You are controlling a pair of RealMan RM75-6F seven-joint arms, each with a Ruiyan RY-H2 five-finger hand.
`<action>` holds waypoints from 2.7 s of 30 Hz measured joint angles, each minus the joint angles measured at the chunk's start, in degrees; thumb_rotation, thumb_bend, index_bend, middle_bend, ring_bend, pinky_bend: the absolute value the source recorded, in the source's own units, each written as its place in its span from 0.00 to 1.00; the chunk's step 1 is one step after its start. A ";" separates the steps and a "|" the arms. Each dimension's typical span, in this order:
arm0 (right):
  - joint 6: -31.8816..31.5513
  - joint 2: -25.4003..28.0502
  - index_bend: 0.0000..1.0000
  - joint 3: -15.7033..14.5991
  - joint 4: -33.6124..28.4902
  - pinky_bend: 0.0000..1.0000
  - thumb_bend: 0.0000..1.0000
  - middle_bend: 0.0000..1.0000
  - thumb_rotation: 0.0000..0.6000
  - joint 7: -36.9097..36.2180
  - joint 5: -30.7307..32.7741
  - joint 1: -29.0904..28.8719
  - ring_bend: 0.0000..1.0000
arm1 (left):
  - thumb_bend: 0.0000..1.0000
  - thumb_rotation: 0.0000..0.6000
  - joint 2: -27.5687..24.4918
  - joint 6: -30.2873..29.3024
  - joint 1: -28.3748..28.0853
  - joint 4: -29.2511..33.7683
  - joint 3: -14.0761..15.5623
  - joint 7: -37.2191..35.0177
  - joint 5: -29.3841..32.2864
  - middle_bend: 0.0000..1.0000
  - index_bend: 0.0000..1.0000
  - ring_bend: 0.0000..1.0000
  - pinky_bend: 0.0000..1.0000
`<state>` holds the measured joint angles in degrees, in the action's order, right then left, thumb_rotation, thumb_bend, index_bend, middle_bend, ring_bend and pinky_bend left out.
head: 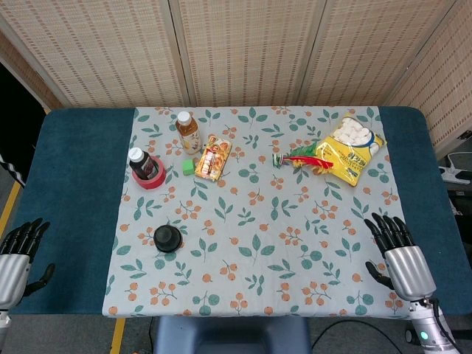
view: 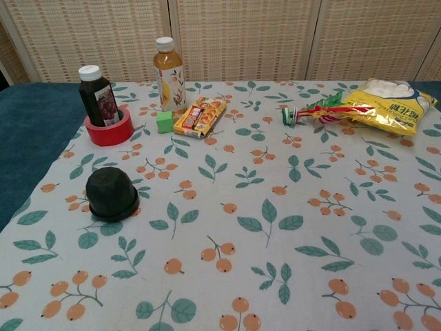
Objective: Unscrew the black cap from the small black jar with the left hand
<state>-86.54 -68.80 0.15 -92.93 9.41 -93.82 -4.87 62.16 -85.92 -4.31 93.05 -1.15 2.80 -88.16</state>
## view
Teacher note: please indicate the black plastic cup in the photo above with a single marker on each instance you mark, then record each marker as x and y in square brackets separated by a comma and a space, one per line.
[110, 193]

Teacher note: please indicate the yellow snack box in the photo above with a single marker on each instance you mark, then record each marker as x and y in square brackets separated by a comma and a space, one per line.
[200, 117]

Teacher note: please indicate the floral fruit print tablecloth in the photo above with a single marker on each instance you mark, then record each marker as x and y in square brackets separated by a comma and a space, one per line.
[241, 224]

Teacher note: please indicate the green cube block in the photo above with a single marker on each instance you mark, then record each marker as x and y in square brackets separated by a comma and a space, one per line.
[164, 122]

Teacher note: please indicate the yellow tea bottle white cap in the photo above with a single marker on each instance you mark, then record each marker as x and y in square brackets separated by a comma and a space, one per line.
[169, 86]

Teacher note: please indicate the red tape roll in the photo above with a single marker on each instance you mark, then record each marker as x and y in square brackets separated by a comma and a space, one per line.
[110, 137]

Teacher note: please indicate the woven bamboo screen panel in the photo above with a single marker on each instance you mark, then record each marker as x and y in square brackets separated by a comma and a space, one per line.
[241, 38]
[103, 34]
[372, 38]

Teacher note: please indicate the dark juice bottle white cap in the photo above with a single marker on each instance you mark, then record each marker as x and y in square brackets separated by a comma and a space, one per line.
[96, 100]

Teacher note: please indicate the yellow bag of cotton balls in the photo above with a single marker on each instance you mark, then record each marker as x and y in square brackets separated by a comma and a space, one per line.
[382, 110]

